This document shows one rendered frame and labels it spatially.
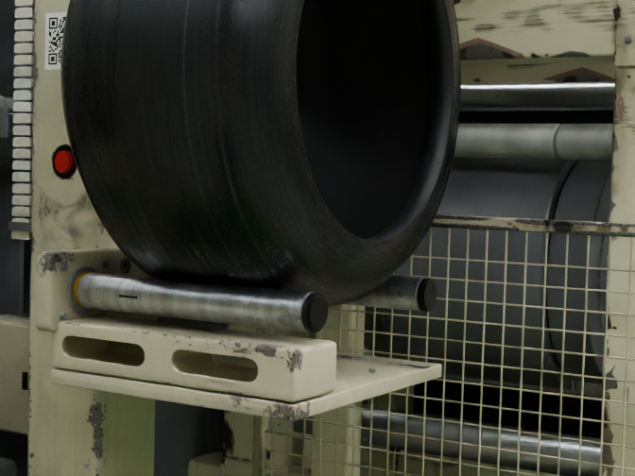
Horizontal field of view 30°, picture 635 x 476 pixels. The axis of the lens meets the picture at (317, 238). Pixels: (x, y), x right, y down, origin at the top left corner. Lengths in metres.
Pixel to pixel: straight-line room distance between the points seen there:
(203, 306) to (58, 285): 0.21
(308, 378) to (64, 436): 0.45
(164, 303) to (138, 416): 0.30
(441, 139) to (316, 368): 0.42
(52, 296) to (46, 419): 0.24
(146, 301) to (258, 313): 0.16
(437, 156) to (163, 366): 0.47
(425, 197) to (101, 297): 0.43
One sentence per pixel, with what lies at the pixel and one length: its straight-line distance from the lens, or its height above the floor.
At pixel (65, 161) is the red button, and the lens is 1.60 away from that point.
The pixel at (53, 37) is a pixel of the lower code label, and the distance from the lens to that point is 1.64.
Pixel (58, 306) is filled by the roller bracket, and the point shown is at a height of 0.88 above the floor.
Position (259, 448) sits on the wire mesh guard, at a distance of 1.95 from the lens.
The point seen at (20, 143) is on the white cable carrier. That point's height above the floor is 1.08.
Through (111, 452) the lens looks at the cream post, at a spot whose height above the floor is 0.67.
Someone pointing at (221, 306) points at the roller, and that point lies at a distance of 1.36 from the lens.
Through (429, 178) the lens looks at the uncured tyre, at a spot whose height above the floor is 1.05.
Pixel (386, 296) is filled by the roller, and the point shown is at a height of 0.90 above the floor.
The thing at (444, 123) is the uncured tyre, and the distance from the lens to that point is 1.60.
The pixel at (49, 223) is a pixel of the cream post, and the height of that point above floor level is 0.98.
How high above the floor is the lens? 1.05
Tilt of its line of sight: 3 degrees down
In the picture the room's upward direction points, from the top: 2 degrees clockwise
